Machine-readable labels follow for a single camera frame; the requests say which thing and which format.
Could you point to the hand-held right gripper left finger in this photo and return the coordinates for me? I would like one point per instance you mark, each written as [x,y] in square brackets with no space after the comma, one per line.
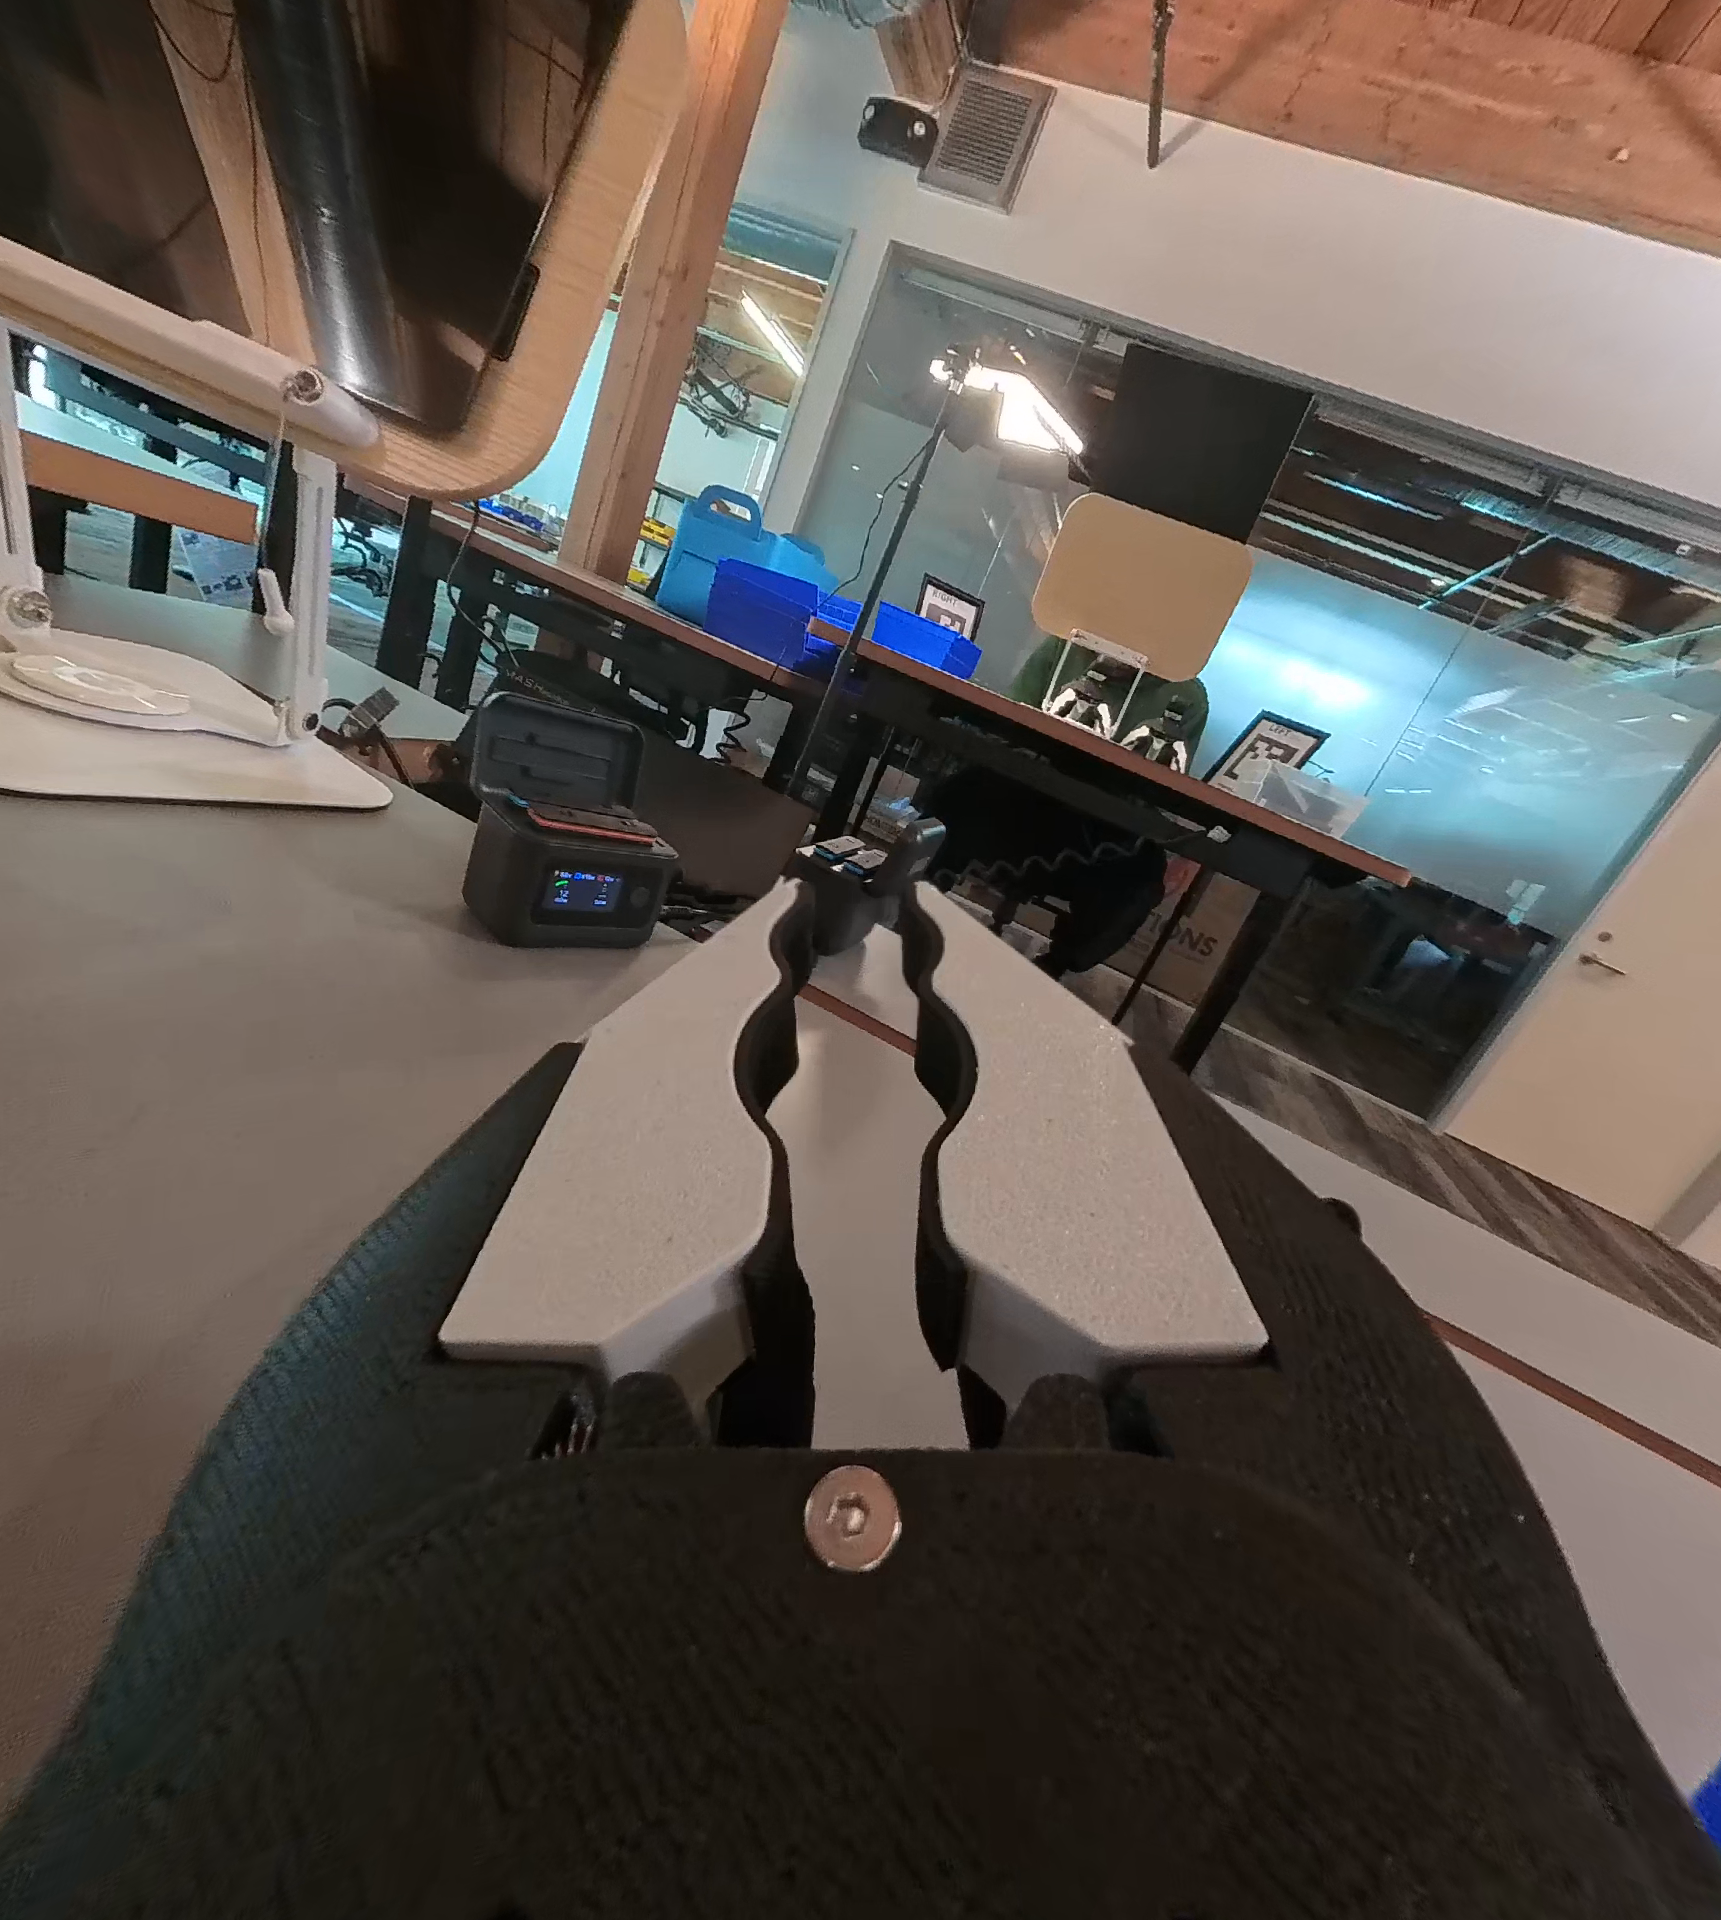
[621,1185]

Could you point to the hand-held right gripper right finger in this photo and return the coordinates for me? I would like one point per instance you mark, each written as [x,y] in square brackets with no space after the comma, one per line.
[1086,1200]

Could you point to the wooden support post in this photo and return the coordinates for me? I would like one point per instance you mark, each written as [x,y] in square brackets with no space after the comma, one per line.
[665,300]

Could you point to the white door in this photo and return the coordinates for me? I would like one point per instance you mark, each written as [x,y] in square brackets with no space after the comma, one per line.
[1626,840]

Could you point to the black wall speaker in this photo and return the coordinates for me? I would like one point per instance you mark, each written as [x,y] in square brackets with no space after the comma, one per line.
[897,129]

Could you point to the small blue parts bin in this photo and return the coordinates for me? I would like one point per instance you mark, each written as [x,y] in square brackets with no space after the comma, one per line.
[772,614]
[921,638]

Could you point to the clear plastic container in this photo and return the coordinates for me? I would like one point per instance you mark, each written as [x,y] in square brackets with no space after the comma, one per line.
[1309,794]

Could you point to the framed marker tag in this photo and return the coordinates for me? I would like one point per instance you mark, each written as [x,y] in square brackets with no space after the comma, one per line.
[1273,750]
[951,609]

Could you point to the wall air vent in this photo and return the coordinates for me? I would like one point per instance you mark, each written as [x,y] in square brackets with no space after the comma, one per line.
[988,135]

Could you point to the small wooden board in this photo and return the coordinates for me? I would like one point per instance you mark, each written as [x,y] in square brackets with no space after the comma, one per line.
[1145,578]

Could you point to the wooden top office table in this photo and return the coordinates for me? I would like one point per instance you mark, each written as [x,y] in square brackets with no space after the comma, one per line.
[605,584]
[1191,819]

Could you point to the dark chair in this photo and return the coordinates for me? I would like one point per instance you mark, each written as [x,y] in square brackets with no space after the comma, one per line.
[1055,871]

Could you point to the blue toolbox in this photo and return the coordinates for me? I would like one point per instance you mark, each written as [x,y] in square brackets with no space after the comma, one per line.
[712,554]

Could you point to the studio light on tripod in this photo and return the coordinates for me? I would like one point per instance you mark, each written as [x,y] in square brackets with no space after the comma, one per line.
[981,413]

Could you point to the black battery charger case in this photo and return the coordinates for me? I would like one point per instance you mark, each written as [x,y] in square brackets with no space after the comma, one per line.
[845,900]
[567,900]

